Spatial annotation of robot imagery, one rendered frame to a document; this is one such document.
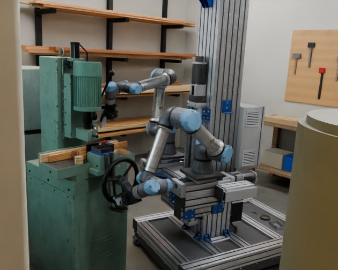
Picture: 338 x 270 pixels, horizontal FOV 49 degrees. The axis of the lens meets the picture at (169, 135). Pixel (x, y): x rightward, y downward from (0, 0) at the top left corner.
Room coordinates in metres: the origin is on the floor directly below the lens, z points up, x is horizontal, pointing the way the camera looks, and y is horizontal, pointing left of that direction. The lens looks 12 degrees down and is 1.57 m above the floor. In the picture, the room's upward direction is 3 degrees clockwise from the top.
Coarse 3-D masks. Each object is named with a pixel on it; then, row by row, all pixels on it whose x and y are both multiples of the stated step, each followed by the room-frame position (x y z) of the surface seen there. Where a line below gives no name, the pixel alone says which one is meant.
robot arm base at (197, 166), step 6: (198, 162) 2.30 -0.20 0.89; (204, 162) 2.29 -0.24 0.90; (210, 162) 2.31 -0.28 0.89; (192, 168) 2.32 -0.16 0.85; (198, 168) 2.29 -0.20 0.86; (204, 168) 2.28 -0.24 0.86; (210, 168) 2.30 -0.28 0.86; (198, 174) 2.28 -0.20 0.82; (204, 174) 2.27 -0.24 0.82; (210, 174) 2.29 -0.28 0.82
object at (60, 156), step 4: (116, 144) 2.52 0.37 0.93; (120, 144) 2.54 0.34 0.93; (124, 144) 2.57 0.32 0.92; (116, 148) 2.52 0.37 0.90; (64, 152) 2.22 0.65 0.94; (68, 152) 2.22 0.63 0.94; (48, 156) 2.13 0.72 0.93; (52, 156) 2.14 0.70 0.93; (56, 156) 2.16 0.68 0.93; (60, 156) 2.18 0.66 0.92; (64, 156) 2.20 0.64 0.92; (68, 156) 2.22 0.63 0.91; (48, 160) 2.13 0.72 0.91; (52, 160) 2.14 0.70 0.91; (56, 160) 2.16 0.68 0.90
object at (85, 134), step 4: (76, 128) 2.37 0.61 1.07; (80, 128) 2.36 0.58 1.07; (76, 132) 2.36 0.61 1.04; (80, 132) 2.33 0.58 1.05; (84, 132) 2.31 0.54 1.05; (88, 132) 2.29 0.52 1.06; (92, 132) 2.31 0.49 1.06; (96, 132) 2.33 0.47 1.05; (76, 136) 2.36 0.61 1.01; (80, 136) 2.33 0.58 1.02; (84, 136) 2.31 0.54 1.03; (88, 136) 2.29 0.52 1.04; (84, 140) 2.31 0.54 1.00; (88, 140) 2.29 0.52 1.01; (92, 140) 2.31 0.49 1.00
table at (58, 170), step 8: (64, 160) 2.18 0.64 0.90; (72, 160) 2.19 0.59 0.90; (40, 168) 2.11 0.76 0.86; (48, 168) 2.05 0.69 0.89; (56, 168) 2.02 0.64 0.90; (64, 168) 2.02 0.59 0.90; (72, 168) 2.06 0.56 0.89; (80, 168) 2.11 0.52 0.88; (88, 168) 2.15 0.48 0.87; (120, 168) 2.22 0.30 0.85; (56, 176) 1.99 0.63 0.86; (64, 176) 2.02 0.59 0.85
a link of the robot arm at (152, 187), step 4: (152, 180) 1.80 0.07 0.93; (140, 184) 1.84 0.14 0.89; (144, 184) 1.80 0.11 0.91; (148, 184) 1.78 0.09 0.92; (152, 184) 1.79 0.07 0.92; (156, 184) 1.80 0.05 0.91; (140, 188) 1.82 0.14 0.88; (144, 188) 1.79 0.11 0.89; (148, 188) 1.78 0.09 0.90; (152, 188) 1.77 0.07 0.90; (156, 188) 1.79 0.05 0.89; (140, 192) 1.81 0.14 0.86; (144, 192) 1.80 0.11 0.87; (148, 192) 1.78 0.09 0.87; (152, 192) 1.77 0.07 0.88; (156, 192) 1.78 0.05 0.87; (140, 196) 1.83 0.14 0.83; (144, 196) 1.82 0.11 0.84
